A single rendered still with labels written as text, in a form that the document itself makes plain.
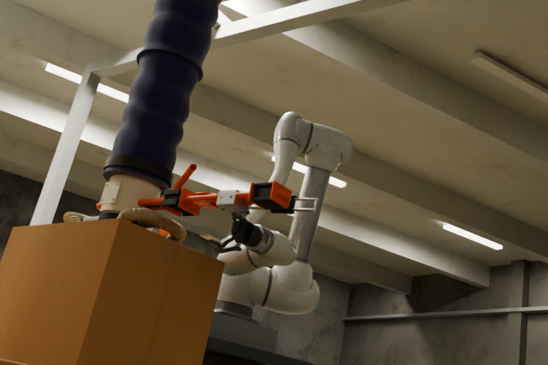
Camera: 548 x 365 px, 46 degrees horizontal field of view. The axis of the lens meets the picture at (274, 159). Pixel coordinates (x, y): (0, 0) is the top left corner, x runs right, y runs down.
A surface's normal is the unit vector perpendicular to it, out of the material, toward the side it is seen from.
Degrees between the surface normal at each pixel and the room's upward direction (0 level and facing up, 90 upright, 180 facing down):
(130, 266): 90
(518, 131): 90
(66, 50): 90
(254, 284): 93
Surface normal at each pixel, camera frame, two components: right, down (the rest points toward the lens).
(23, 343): -0.64, -0.40
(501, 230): 0.48, -0.24
